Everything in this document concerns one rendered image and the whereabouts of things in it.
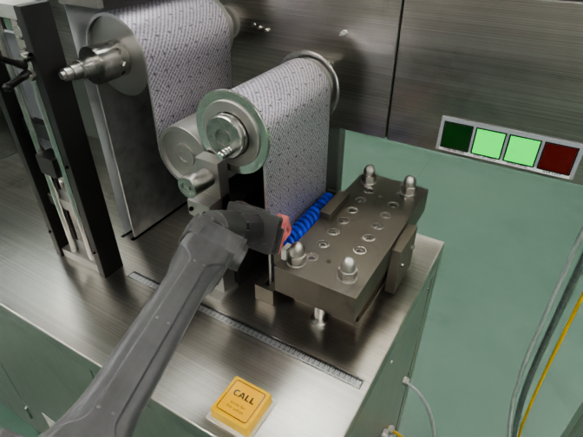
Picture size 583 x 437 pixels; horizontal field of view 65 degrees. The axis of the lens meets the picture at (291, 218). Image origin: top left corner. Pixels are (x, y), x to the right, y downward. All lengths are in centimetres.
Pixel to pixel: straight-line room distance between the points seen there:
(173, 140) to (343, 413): 56
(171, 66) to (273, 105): 23
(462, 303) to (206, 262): 189
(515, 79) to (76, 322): 92
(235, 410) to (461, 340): 153
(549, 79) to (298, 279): 55
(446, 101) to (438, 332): 139
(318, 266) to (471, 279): 171
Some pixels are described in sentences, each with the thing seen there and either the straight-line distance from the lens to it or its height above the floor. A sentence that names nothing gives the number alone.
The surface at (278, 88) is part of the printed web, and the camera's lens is 82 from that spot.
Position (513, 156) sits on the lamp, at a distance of 97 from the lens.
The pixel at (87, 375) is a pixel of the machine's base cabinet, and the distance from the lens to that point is 110.
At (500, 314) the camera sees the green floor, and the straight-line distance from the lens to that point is 235.
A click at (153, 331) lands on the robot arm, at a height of 125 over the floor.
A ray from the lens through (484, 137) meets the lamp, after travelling 96.
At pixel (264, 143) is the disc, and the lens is 75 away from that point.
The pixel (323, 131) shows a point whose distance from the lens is 94.
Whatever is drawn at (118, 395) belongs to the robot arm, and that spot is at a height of 126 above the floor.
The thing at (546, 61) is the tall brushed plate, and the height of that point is 135.
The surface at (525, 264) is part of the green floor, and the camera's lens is 269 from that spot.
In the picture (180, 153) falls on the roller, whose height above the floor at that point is 118.
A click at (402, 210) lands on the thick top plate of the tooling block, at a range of 100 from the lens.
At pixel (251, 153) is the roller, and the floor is 123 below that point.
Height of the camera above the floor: 158
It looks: 35 degrees down
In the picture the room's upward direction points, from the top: straight up
